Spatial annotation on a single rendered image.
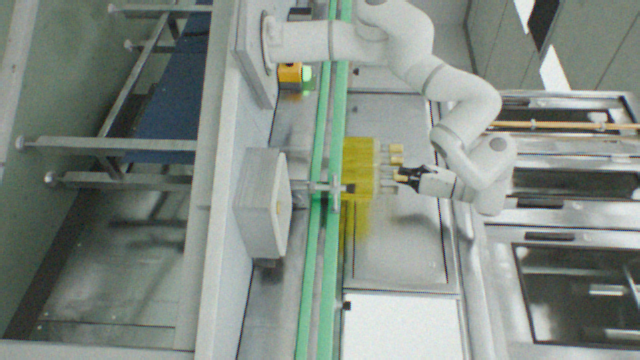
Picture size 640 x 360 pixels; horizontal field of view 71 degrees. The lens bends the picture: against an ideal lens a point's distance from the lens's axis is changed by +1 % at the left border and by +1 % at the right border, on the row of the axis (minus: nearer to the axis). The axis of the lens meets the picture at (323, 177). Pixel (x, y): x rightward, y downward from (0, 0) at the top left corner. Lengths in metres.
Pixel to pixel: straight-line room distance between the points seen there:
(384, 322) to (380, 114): 0.88
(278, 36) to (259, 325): 0.68
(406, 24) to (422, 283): 0.74
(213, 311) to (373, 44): 0.68
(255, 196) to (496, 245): 0.86
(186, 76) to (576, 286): 1.41
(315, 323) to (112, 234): 0.81
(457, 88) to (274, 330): 0.69
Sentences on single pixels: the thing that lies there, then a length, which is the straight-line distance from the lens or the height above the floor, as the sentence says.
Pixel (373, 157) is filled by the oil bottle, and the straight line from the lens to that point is 1.43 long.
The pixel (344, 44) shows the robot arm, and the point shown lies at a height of 0.97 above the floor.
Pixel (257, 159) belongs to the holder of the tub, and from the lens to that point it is 1.04.
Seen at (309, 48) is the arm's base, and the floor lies 0.89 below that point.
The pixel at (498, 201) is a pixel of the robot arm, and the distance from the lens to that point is 1.25.
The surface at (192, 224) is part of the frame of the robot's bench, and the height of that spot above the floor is 0.66.
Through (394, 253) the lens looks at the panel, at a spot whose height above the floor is 1.14.
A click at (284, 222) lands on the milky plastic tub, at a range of 1.17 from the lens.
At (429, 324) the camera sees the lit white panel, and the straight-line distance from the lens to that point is 1.33.
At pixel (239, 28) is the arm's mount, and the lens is 0.96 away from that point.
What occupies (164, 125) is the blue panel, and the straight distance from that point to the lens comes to 1.49.
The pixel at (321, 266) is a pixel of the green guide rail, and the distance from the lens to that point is 1.20.
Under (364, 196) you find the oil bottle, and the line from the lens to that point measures 1.37.
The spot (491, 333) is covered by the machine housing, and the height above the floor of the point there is 1.39.
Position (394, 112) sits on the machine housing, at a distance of 1.86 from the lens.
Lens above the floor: 1.01
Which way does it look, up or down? 4 degrees down
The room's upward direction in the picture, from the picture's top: 92 degrees clockwise
